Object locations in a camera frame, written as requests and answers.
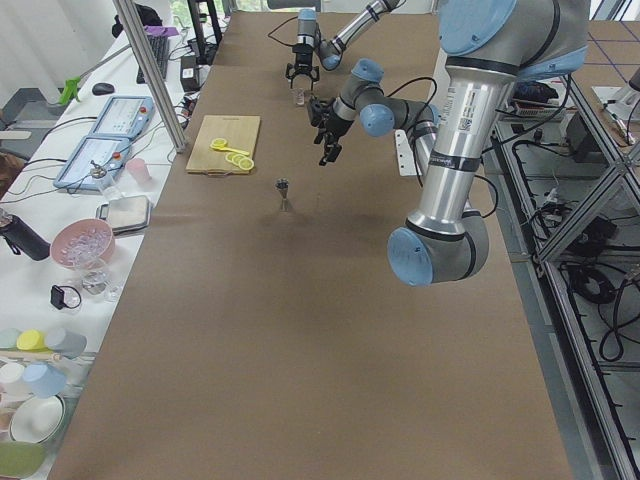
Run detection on blue cup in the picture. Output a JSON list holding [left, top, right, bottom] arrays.
[[22, 362, 67, 398]]

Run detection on lower teach pendant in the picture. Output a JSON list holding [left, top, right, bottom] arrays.
[[53, 135, 131, 191]]

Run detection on aluminium frame post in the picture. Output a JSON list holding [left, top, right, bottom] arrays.
[[113, 0, 187, 153]]

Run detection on pink bowl with ice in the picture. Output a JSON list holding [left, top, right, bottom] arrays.
[[50, 218, 115, 269]]

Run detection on pink plastic cup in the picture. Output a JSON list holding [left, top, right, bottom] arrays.
[[125, 157, 152, 184]]

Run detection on black computer mouse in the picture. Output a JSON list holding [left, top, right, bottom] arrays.
[[92, 82, 115, 96]]

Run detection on white bowl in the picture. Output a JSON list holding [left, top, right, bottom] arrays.
[[9, 396, 65, 443]]

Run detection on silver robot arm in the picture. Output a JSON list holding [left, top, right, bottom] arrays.
[[308, 1, 590, 286], [267, 0, 401, 89]]

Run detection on grey metal tray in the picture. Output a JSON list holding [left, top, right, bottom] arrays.
[[96, 195, 153, 236]]

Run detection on black keyboard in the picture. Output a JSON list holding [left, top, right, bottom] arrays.
[[147, 35, 169, 80]]

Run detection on yellow plastic spoon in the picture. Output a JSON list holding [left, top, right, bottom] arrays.
[[223, 138, 249, 155]]

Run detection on bamboo cutting board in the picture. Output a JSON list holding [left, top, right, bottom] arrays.
[[186, 115, 261, 176]]

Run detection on black water bottle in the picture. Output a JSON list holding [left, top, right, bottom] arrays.
[[1, 209, 50, 261]]

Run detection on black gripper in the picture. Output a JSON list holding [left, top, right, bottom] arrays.
[[313, 107, 356, 166], [285, 43, 319, 92]]

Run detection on teach pendant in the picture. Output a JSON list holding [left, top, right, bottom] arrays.
[[53, 135, 131, 191], [90, 95, 154, 140]]

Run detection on wine glass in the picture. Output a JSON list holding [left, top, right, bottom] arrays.
[[75, 257, 122, 303]]

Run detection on upper teach pendant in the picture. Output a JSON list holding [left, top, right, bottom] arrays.
[[90, 95, 154, 140]]

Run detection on green bowl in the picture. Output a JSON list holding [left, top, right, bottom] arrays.
[[1, 442, 47, 479]]

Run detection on yellow cup on rack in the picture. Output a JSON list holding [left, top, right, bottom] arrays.
[[16, 329, 47, 352]]

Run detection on steel jigger measuring cup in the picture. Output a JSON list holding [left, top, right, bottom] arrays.
[[275, 178, 290, 212]]

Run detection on clear glass cup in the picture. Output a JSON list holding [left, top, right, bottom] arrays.
[[291, 88, 306, 107]]

